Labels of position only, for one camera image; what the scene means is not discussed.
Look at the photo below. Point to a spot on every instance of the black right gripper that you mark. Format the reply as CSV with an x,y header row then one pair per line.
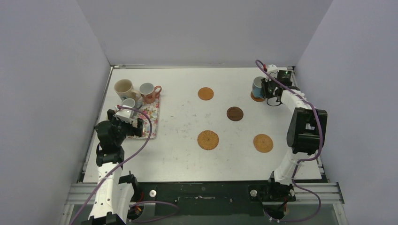
x,y
265,88

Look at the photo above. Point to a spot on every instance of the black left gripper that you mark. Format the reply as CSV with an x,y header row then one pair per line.
x,y
136,131

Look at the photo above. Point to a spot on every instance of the blue mug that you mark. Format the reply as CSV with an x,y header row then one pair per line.
x,y
257,87

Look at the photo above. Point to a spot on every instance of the pink mug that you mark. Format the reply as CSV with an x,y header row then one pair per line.
x,y
149,92

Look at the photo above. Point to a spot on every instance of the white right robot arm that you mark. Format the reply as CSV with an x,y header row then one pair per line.
x,y
307,129

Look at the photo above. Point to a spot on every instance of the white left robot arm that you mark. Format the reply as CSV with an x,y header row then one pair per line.
x,y
114,191

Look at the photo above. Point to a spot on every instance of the light wooden coaster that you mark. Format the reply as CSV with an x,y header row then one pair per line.
x,y
256,98
205,93

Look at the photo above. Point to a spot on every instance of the small white cup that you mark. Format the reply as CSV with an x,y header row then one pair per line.
x,y
129,103

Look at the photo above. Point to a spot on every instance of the dark walnut wooden coaster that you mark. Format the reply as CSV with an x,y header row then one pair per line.
x,y
235,113

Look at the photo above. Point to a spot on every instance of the woven rattan coaster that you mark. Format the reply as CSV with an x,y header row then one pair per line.
x,y
208,140
263,143

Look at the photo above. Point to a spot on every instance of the large cream mug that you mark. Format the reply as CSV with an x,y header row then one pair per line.
x,y
125,89

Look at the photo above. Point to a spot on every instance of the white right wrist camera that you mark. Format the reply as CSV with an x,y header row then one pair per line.
x,y
272,70

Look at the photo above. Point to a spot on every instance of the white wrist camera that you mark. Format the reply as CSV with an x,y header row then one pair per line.
x,y
272,70
125,115

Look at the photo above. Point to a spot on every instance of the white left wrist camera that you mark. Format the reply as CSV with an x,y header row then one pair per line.
x,y
125,115

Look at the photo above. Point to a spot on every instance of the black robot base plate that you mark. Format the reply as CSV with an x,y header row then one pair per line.
x,y
271,198

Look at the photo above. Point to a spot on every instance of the aluminium table frame rail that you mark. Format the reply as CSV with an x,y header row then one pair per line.
x,y
329,193

